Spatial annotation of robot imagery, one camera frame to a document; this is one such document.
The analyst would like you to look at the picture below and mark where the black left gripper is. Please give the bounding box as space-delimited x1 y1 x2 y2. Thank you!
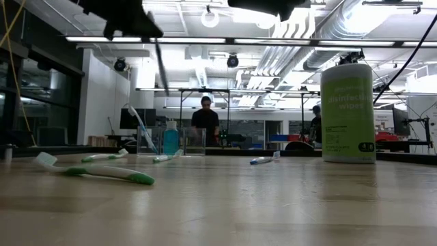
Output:
70 0 164 39

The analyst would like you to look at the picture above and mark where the blue mouthwash bottle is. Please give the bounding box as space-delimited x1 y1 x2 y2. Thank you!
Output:
163 119 180 156

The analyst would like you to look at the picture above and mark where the green white toothbrush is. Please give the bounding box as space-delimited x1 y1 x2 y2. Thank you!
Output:
81 148 129 163
33 152 156 186
152 148 184 163

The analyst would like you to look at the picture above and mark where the black computer monitor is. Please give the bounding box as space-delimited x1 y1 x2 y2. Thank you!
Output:
392 107 411 137
119 108 157 131

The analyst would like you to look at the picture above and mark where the wooden crate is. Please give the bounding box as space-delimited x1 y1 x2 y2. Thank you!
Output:
87 135 119 148

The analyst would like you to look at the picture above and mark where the person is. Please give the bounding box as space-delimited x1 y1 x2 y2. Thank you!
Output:
190 96 221 147
309 105 322 144

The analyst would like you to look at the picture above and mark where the clear acrylic organizer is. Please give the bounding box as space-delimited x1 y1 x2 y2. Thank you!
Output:
136 126 207 156

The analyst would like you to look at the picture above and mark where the green disinfecting wipes canister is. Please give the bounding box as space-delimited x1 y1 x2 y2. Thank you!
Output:
320 63 377 164

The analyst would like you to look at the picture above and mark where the black hanging camera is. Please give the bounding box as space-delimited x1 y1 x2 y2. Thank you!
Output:
226 53 240 69
113 57 128 72

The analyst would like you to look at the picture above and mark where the white ceiling ring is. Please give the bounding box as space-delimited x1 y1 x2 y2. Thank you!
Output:
200 8 221 29

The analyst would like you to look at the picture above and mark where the yellow extension cable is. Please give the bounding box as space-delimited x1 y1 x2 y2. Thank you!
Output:
0 0 38 147

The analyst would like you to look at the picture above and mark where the black aluminium table frame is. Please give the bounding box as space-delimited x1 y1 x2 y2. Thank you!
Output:
0 145 437 167

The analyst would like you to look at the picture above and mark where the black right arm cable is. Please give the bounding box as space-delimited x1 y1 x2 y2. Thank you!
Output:
371 13 437 119

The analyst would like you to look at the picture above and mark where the small white post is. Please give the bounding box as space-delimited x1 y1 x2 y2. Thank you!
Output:
3 143 14 163

